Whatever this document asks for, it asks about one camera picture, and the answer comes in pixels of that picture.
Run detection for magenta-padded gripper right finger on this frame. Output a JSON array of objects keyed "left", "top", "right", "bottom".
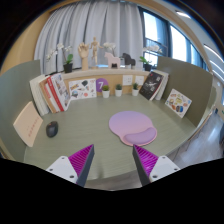
[{"left": 132, "top": 144, "right": 181, "bottom": 187}]

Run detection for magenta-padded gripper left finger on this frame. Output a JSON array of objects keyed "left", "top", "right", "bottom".
[{"left": 45, "top": 143, "right": 95, "bottom": 188}]

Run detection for black computer mouse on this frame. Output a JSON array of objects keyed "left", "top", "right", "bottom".
[{"left": 45, "top": 121, "right": 59, "bottom": 139}]

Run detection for purple round mouse pad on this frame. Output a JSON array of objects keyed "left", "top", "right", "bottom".
[{"left": 108, "top": 110, "right": 158, "bottom": 147}]

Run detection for beige book with red text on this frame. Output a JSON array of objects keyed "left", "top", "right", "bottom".
[{"left": 12, "top": 101, "right": 44, "bottom": 148}]

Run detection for food sticker sheet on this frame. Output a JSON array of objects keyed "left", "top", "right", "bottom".
[{"left": 164, "top": 88, "right": 193, "bottom": 119}]

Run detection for thick white book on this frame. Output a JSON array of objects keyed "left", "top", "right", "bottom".
[{"left": 29, "top": 74, "right": 50, "bottom": 117}]

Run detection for photo-covered white book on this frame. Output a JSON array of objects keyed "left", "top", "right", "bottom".
[{"left": 50, "top": 73, "right": 72, "bottom": 111}]

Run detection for small plant in white pot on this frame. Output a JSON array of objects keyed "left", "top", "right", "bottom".
[
  {"left": 114, "top": 83, "right": 124, "bottom": 98},
  {"left": 101, "top": 85, "right": 111, "bottom": 99},
  {"left": 131, "top": 82, "right": 140, "bottom": 97}
]

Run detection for white book stack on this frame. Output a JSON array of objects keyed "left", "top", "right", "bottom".
[{"left": 154, "top": 69, "right": 170, "bottom": 102}]

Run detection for black book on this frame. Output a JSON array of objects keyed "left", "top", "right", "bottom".
[{"left": 138, "top": 71, "right": 165, "bottom": 101}]

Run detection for purple round number sign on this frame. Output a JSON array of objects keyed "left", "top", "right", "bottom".
[{"left": 95, "top": 77, "right": 110, "bottom": 93}]

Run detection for grey-green desk partition panel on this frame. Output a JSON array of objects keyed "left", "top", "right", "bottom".
[
  {"left": 156, "top": 55, "right": 214, "bottom": 128},
  {"left": 0, "top": 59, "right": 43, "bottom": 161}
]

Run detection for white orchid in black pot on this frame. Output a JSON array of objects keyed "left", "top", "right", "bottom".
[
  {"left": 102, "top": 41, "right": 117, "bottom": 57},
  {"left": 46, "top": 43, "right": 74, "bottom": 74},
  {"left": 139, "top": 44, "right": 164, "bottom": 72}
]

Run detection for wooden desk back shelf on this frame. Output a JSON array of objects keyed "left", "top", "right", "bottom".
[{"left": 61, "top": 68, "right": 151, "bottom": 98}]

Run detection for black wooden horse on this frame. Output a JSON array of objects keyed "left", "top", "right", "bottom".
[{"left": 120, "top": 52, "right": 137, "bottom": 70}]

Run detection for pink wooden horse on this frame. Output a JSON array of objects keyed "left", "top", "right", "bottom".
[{"left": 103, "top": 51, "right": 122, "bottom": 70}]

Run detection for wooden mannequin figure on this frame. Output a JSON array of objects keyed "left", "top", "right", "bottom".
[{"left": 89, "top": 36, "right": 105, "bottom": 68}]

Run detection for grey curtain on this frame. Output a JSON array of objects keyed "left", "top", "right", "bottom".
[{"left": 33, "top": 0, "right": 144, "bottom": 75}]

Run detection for ceiling lights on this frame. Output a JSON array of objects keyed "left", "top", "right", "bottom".
[{"left": 174, "top": 9, "right": 224, "bottom": 83}]

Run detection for white wall socket plate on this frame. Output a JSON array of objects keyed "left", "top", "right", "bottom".
[
  {"left": 122, "top": 74, "right": 134, "bottom": 87},
  {"left": 134, "top": 75, "right": 145, "bottom": 87}
]

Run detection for window with dark frame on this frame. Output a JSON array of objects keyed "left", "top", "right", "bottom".
[{"left": 138, "top": 6, "right": 209, "bottom": 73}]

